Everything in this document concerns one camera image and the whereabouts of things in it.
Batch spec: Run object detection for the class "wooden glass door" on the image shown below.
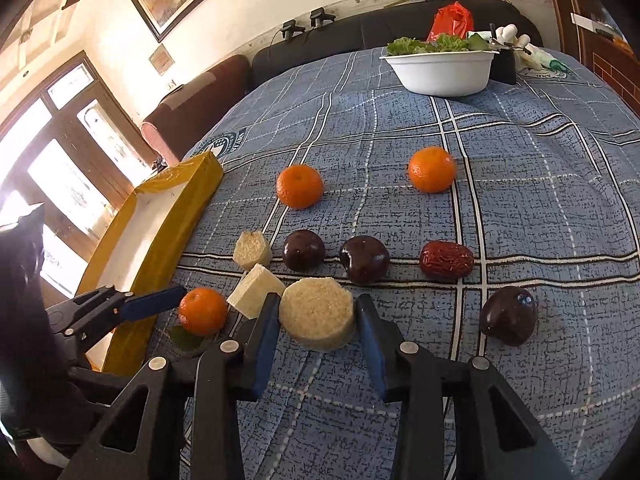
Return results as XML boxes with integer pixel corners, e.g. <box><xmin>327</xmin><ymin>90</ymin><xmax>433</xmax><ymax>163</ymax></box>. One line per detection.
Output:
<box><xmin>0</xmin><ymin>51</ymin><xmax>168</xmax><ymax>308</ymax></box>

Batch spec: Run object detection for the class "black clamp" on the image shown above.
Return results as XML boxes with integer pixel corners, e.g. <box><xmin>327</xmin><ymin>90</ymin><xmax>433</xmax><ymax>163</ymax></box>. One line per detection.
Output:
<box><xmin>308</xmin><ymin>7</ymin><xmax>337</xmax><ymax>30</ymax></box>
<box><xmin>280</xmin><ymin>19</ymin><xmax>306</xmax><ymax>44</ymax></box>

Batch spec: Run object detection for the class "small wall frame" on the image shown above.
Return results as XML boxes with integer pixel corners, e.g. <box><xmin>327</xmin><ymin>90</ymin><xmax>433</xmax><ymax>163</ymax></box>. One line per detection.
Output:
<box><xmin>149</xmin><ymin>44</ymin><xmax>176</xmax><ymax>77</ymax></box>

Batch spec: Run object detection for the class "black sofa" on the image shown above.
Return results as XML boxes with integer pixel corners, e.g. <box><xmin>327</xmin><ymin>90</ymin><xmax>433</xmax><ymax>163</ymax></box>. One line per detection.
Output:
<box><xmin>251</xmin><ymin>0</ymin><xmax>544</xmax><ymax>92</ymax></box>

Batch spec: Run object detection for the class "blue plaid blanket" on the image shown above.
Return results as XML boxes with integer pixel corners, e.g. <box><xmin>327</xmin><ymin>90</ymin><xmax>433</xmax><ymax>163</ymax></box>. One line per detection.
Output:
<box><xmin>150</xmin><ymin>47</ymin><xmax>640</xmax><ymax>480</ymax></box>

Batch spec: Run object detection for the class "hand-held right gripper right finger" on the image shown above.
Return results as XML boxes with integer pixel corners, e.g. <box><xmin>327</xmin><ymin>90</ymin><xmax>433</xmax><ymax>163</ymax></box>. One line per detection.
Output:
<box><xmin>354</xmin><ymin>294</ymin><xmax>576</xmax><ymax>480</ymax></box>

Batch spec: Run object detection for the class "white plush toy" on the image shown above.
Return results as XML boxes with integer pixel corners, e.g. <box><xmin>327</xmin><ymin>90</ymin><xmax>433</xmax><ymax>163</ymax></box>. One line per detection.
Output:
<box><xmin>489</xmin><ymin>23</ymin><xmax>532</xmax><ymax>52</ymax></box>

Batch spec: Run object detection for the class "black box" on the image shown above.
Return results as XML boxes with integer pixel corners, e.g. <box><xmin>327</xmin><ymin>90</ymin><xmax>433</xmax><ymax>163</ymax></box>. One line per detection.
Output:
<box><xmin>490</xmin><ymin>46</ymin><xmax>519</xmax><ymax>86</ymax></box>

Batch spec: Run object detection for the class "red plastic bag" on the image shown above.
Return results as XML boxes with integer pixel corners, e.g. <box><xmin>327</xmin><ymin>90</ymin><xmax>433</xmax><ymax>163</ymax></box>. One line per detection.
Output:
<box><xmin>427</xmin><ymin>2</ymin><xmax>475</xmax><ymax>42</ymax></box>

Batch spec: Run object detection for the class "orange mandarin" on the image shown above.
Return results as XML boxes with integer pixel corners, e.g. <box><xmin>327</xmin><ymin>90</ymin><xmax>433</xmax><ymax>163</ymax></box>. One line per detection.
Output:
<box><xmin>178</xmin><ymin>287</ymin><xmax>229</xmax><ymax>337</ymax></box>
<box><xmin>276</xmin><ymin>164</ymin><xmax>325</xmax><ymax>210</ymax></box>
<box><xmin>408</xmin><ymin>146</ymin><xmax>457</xmax><ymax>194</ymax></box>

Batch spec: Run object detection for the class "small white sugarcane piece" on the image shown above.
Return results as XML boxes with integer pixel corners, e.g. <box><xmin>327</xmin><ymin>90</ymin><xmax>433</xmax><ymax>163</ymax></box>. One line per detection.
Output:
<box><xmin>232</xmin><ymin>230</ymin><xmax>273</xmax><ymax>271</ymax></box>

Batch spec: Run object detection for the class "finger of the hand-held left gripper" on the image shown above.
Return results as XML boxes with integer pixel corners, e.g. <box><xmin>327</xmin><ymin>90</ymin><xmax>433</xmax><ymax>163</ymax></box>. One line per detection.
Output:
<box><xmin>47</xmin><ymin>284</ymin><xmax>187</xmax><ymax>358</ymax></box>
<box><xmin>65</xmin><ymin>362</ymin><xmax>146</xmax><ymax>411</ymax></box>

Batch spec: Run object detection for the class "wooden cabinet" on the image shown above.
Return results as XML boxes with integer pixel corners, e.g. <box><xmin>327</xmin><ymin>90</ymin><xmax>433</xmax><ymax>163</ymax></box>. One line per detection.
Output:
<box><xmin>541</xmin><ymin>0</ymin><xmax>640</xmax><ymax>117</ymax></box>

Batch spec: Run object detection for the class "green lettuce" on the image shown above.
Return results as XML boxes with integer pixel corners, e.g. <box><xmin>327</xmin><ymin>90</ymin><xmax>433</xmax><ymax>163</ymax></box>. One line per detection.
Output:
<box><xmin>386</xmin><ymin>34</ymin><xmax>473</xmax><ymax>57</ymax></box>

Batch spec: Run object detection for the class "white bowl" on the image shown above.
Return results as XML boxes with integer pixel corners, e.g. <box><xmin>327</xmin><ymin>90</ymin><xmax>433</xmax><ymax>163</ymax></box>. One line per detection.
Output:
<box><xmin>379</xmin><ymin>49</ymin><xmax>501</xmax><ymax>97</ymax></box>

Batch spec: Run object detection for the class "dark red plum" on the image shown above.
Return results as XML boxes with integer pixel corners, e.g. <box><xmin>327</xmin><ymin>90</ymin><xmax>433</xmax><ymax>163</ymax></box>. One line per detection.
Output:
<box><xmin>282</xmin><ymin>229</ymin><xmax>326</xmax><ymax>272</ymax></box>
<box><xmin>479</xmin><ymin>286</ymin><xmax>539</xmax><ymax>347</ymax></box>
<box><xmin>339</xmin><ymin>234</ymin><xmax>391</xmax><ymax>286</ymax></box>

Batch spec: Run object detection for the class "white cake wedge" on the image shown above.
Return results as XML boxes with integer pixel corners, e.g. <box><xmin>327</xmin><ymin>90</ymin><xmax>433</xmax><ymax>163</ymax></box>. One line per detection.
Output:
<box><xmin>226</xmin><ymin>263</ymin><xmax>286</xmax><ymax>320</ymax></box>

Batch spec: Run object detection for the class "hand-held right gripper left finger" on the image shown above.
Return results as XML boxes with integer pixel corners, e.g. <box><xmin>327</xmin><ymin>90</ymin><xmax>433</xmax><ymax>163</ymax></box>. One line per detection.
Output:
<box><xmin>60</xmin><ymin>292</ymin><xmax>282</xmax><ymax>480</ymax></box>

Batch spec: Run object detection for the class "white plastic bag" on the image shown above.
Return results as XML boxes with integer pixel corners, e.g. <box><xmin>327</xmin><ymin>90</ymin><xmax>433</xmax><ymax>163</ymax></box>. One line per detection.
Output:
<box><xmin>515</xmin><ymin>42</ymin><xmax>570</xmax><ymax>75</ymax></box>

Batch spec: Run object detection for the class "brown armchair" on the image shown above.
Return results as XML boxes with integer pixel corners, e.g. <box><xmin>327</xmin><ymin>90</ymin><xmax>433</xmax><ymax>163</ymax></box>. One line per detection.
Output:
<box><xmin>141</xmin><ymin>55</ymin><xmax>252</xmax><ymax>168</ymax></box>

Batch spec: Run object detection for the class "yellow cardboard tray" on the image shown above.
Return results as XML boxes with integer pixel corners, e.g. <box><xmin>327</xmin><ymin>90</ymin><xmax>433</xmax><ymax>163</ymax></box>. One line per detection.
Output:
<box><xmin>75</xmin><ymin>151</ymin><xmax>224</xmax><ymax>376</ymax></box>

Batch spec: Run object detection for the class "large round sugarcane piece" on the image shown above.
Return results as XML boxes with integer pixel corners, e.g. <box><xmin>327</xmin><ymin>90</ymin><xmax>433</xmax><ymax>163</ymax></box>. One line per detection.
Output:
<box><xmin>278</xmin><ymin>276</ymin><xmax>357</xmax><ymax>352</ymax></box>

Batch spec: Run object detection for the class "red jujube date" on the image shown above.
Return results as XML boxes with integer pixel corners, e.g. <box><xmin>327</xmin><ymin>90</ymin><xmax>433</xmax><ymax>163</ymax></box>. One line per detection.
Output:
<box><xmin>418</xmin><ymin>240</ymin><xmax>475</xmax><ymax>281</ymax></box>

